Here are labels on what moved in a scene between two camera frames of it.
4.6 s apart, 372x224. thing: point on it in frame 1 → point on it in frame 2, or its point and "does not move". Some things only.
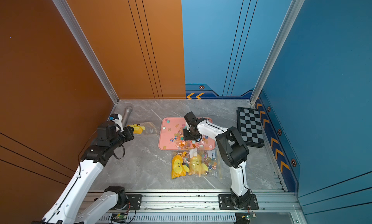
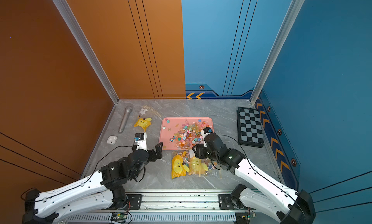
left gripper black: (129, 133) → (153, 157)
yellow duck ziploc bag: (146, 128) → (147, 114)
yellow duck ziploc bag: (180, 161) does not move
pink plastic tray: (171, 136) does not move
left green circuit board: (118, 217) does not move
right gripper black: (186, 137) → (198, 151)
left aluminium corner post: (66, 12) does not move
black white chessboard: (249, 123) does not move
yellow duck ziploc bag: (204, 163) does not move
